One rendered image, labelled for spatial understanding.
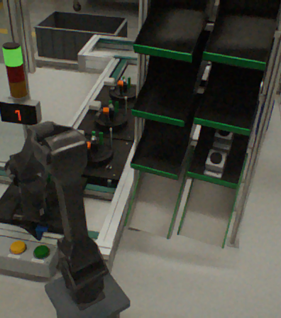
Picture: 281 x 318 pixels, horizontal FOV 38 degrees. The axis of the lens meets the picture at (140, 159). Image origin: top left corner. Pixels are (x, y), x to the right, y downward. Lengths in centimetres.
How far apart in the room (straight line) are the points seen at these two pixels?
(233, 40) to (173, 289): 70
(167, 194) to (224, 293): 33
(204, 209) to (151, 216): 15
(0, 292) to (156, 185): 53
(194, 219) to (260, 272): 28
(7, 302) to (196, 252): 58
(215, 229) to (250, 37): 53
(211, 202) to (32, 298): 57
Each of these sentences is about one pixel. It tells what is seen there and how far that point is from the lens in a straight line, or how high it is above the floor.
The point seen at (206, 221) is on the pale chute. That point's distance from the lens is 118.
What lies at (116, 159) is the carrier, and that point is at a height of 97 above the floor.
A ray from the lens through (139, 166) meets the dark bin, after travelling 105.
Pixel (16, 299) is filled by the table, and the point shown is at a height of 86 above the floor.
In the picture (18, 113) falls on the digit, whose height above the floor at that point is 121.
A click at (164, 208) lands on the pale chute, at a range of 117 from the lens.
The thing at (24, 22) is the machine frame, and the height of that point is 115.
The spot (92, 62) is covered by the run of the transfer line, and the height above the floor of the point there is 92.
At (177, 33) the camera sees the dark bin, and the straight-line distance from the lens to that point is 94.
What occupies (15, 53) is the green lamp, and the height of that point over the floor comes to 140.
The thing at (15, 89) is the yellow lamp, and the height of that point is 129.
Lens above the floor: 185
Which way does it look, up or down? 36 degrees down
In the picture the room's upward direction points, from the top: 3 degrees clockwise
